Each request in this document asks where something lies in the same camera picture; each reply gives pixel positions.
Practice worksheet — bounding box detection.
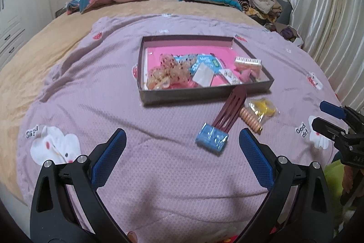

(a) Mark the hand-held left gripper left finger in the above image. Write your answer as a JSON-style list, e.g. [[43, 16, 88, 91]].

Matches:
[[30, 128, 128, 243]]

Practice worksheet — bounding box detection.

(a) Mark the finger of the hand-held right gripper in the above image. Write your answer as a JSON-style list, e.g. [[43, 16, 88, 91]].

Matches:
[[311, 117, 346, 144], [319, 101, 364, 124]]

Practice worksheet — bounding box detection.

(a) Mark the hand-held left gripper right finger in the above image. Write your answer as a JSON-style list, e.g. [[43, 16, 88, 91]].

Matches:
[[236, 128, 334, 243]]

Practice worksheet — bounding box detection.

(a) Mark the orange spiral hair tie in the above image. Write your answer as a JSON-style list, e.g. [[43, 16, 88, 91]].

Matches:
[[238, 106, 262, 135]]

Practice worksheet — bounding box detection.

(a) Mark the blue packet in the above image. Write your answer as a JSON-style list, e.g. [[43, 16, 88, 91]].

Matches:
[[195, 123, 229, 153]]

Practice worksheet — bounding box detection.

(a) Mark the yellow accessory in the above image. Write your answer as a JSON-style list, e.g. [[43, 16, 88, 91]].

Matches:
[[248, 98, 281, 125]]

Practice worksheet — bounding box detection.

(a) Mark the maroon hair clip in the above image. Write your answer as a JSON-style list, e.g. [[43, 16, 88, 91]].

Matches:
[[212, 88, 247, 131]]

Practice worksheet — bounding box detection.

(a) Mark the pink pompom hair clip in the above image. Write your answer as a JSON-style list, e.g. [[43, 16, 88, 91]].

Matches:
[[239, 68, 260, 83]]

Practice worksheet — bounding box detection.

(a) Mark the shallow box with pink inside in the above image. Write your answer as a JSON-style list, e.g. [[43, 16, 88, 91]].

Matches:
[[137, 35, 275, 107]]

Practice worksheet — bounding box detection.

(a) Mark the white hair claw clip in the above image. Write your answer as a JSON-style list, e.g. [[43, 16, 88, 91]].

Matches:
[[234, 56, 263, 73]]

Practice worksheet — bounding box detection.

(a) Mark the small clear plastic packet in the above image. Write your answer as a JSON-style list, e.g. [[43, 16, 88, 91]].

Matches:
[[191, 61, 215, 87]]

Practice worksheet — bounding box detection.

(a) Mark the person's right hand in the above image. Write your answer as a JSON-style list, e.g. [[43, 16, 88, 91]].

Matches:
[[341, 167, 360, 205]]

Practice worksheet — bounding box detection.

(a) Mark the yellow-green clothing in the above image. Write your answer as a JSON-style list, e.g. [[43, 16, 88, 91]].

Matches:
[[323, 160, 353, 226]]

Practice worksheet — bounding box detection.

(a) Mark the purple printed blanket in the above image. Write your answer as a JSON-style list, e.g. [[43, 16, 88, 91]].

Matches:
[[17, 14, 346, 243]]

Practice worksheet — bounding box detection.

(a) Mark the cream curtain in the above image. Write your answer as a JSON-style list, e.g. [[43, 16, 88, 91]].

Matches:
[[284, 0, 364, 107]]

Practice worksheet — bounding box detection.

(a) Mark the white wardrobe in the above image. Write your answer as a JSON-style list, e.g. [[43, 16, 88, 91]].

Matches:
[[0, 0, 57, 70]]

